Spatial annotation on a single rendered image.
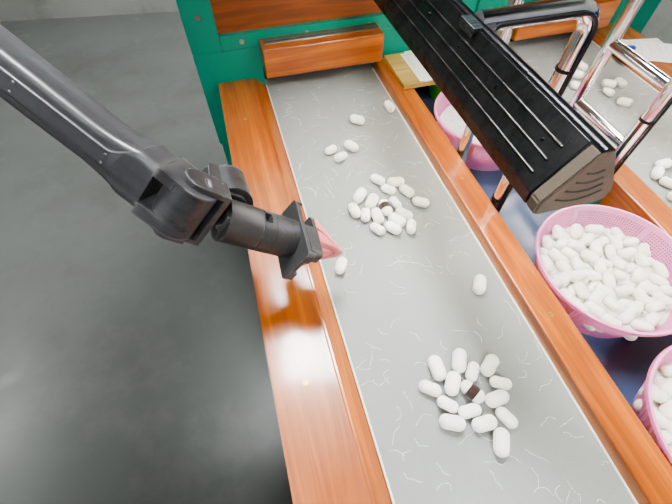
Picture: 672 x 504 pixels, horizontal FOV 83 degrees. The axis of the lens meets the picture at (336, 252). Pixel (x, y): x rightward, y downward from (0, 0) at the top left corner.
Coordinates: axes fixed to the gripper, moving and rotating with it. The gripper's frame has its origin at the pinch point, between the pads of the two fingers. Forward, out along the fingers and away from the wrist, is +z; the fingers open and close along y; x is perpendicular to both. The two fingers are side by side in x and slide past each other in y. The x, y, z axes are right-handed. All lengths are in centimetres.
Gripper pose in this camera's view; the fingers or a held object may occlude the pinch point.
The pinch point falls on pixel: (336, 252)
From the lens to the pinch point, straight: 60.4
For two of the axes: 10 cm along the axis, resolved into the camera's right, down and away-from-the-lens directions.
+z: 7.4, 2.1, 6.4
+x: -6.2, 5.7, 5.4
